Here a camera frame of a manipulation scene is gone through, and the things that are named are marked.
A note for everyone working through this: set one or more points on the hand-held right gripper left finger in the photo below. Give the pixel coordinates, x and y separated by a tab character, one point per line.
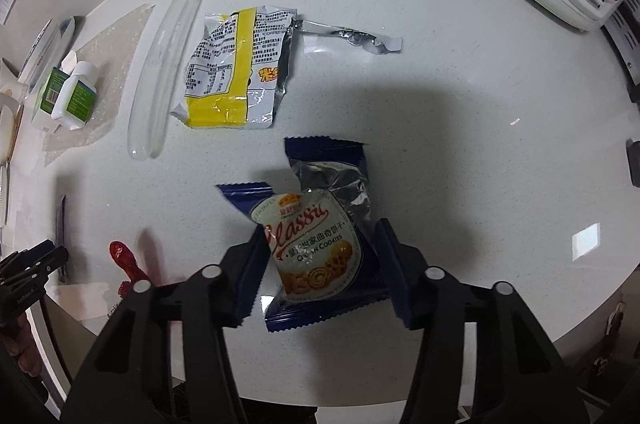
252	269

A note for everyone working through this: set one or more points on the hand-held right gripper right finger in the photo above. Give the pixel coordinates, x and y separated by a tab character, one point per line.
395	264

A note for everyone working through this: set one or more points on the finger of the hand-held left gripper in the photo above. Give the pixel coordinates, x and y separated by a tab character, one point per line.
47	266
30	256

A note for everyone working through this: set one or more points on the dark blue cookie packet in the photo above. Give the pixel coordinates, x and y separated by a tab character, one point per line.
312	254

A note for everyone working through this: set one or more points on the white medicine bottle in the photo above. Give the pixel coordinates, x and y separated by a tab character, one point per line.
77	96

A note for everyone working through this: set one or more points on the yellow and silver snack wrapper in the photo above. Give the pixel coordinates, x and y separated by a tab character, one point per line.
215	104

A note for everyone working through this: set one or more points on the ribbed white plate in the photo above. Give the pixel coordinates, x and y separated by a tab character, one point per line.
4	194

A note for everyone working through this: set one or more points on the red crumpled wrapper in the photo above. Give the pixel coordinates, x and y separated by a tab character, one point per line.
122	256

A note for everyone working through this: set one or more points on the green and white medicine box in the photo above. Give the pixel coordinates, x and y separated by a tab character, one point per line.
46	96

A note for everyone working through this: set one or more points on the blue patterned white bowl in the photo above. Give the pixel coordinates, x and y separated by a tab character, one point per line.
47	49

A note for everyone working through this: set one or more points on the clear plastic tube case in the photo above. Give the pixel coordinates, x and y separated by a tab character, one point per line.
160	69

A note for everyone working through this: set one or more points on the bubble wrap sheet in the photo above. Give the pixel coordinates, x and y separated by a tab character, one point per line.
117	49

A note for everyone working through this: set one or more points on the small black oval device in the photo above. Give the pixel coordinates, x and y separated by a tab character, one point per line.
634	164

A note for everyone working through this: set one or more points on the black-framed white appliance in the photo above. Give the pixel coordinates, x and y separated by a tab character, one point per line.
627	49

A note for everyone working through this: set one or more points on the white wall socket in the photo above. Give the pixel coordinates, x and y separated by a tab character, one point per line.
7	4

